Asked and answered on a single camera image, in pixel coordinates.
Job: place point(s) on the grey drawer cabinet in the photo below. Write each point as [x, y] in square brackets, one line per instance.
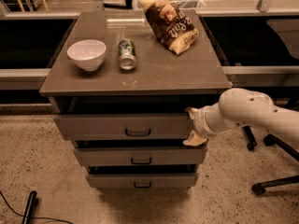
[160, 83]

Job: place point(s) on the grey bottom drawer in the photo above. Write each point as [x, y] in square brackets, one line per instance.
[143, 181]

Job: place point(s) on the clear plastic bin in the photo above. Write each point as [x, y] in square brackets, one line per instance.
[186, 4]

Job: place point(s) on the green soda can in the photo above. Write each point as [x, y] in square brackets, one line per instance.
[126, 54]

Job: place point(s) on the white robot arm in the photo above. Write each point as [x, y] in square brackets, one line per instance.
[238, 108]

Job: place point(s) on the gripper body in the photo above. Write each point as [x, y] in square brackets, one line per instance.
[198, 122]

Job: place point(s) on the black floor post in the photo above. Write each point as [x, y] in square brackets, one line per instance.
[30, 207]

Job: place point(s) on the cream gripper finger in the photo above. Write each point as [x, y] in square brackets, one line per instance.
[192, 111]
[195, 139]

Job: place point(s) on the black office chair base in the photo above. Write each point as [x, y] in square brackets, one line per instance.
[279, 169]

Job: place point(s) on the grey top drawer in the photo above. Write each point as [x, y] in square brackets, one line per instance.
[123, 126]

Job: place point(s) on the grey middle drawer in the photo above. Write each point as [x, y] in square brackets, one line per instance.
[140, 156]

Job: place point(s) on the white bowl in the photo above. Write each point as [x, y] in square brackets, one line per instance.
[87, 55]

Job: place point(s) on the grey drawer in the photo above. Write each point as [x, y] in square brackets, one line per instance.
[123, 126]
[140, 156]
[143, 181]

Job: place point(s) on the brown chip bag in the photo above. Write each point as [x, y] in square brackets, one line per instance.
[172, 27]

